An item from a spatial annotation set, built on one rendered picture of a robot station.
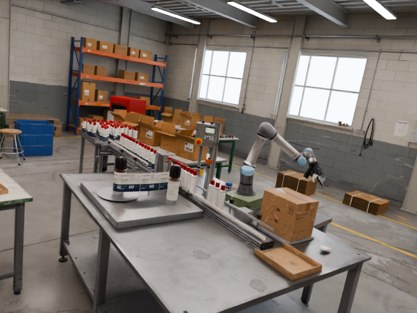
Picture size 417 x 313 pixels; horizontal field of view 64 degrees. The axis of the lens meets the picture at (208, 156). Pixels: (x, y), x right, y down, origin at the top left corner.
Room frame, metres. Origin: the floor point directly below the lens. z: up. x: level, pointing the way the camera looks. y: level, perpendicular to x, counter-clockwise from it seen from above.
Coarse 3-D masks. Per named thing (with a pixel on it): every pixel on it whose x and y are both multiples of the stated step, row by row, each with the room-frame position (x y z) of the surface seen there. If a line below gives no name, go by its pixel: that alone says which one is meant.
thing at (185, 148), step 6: (180, 138) 4.49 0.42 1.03; (186, 138) 4.37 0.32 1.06; (192, 138) 4.71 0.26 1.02; (180, 144) 4.49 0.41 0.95; (186, 144) 4.42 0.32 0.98; (192, 144) 4.35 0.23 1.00; (180, 150) 4.48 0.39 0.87; (186, 150) 4.42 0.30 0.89; (192, 150) 4.35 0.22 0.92; (198, 150) 4.38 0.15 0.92; (204, 150) 4.48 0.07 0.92; (180, 156) 4.47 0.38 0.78; (186, 156) 4.40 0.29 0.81; (192, 156) 4.34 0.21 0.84; (198, 156) 4.39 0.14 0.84; (204, 156) 4.50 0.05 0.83
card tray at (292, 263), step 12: (264, 252) 1.91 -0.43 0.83; (276, 252) 1.94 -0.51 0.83; (288, 252) 1.96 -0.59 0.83; (300, 252) 1.92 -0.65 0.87; (276, 264) 1.74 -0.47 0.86; (288, 264) 1.81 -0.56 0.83; (300, 264) 1.83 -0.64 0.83; (312, 264) 1.84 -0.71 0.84; (288, 276) 1.66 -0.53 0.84; (300, 276) 1.68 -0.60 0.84
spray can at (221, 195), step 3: (222, 186) 2.37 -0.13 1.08; (225, 186) 2.38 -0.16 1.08; (222, 189) 2.36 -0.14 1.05; (219, 192) 2.37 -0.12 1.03; (222, 192) 2.35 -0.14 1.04; (225, 192) 2.37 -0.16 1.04; (219, 195) 2.36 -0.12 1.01; (222, 195) 2.35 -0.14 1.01; (219, 198) 2.36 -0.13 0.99; (222, 198) 2.36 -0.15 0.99; (219, 201) 2.36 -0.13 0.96; (222, 201) 2.36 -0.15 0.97; (219, 204) 2.36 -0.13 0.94; (222, 204) 2.36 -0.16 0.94; (219, 207) 2.36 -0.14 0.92; (222, 207) 2.36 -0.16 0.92; (222, 210) 2.37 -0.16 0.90
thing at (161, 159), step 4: (156, 156) 2.90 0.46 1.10; (160, 156) 2.86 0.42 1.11; (164, 156) 2.85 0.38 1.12; (156, 160) 2.89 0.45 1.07; (160, 160) 2.86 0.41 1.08; (164, 160) 2.85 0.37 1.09; (156, 164) 2.89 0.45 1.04; (160, 164) 2.87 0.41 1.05; (164, 164) 2.85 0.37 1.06; (156, 168) 2.88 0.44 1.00; (160, 168) 2.87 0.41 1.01; (156, 172) 2.88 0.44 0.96; (160, 172) 2.87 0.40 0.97
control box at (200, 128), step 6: (198, 126) 2.71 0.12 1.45; (204, 126) 2.71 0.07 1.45; (210, 126) 2.72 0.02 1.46; (216, 126) 2.72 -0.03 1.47; (198, 132) 2.71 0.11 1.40; (204, 132) 2.71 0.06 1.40; (198, 138) 2.71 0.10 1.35; (198, 144) 2.71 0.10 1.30; (204, 144) 2.71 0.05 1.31; (210, 144) 2.72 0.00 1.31
